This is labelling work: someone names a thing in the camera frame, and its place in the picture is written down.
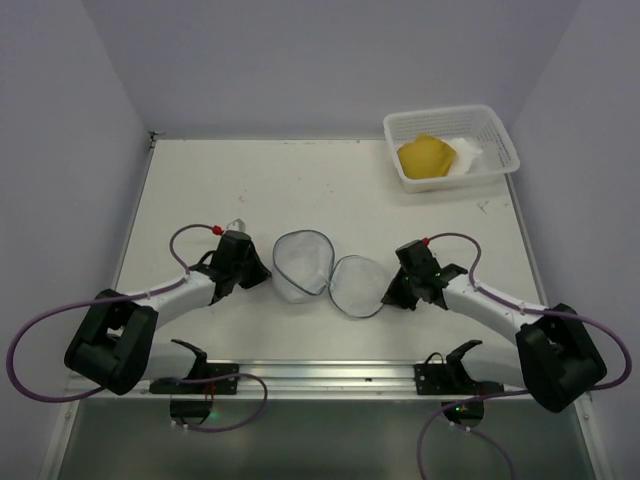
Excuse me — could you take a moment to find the purple cable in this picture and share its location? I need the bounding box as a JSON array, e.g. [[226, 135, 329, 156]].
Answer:
[[417, 232, 632, 480], [6, 223, 269, 433]]

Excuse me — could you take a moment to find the white bra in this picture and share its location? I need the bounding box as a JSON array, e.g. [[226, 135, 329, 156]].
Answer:
[[446, 137, 483, 176]]

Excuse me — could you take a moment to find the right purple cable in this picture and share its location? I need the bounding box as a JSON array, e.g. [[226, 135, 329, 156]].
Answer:
[[417, 232, 632, 480]]

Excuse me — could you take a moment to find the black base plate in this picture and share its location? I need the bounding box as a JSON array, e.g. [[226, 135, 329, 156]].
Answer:
[[413, 348, 504, 428], [149, 363, 239, 426]]

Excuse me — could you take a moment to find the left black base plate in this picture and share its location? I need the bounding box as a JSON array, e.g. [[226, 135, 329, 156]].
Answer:
[[149, 363, 239, 426]]

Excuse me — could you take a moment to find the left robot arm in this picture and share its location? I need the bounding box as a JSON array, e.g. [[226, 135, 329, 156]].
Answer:
[[64, 230, 271, 395]]

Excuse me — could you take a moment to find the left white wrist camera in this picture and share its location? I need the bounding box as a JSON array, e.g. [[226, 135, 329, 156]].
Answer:
[[225, 218, 247, 234]]

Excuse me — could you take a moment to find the white mesh laundry bag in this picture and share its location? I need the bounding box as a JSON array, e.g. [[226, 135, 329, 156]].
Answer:
[[272, 229, 391, 319]]

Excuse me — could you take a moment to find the white plastic perforated basket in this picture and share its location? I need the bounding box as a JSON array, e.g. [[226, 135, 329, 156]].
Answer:
[[383, 105, 521, 193]]

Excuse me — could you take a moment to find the yellow bra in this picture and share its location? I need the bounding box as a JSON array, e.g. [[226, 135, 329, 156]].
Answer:
[[397, 133, 455, 180]]

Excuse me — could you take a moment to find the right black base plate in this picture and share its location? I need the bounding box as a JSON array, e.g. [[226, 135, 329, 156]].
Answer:
[[413, 348, 504, 428]]

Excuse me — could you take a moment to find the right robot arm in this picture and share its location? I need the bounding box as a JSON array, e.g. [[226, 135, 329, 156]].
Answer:
[[382, 239, 607, 413]]

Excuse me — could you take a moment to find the aluminium front rail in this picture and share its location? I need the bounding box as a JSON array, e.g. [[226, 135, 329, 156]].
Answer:
[[62, 358, 594, 401]]

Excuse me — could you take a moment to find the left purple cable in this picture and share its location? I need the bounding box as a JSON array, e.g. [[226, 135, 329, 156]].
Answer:
[[6, 223, 269, 433]]

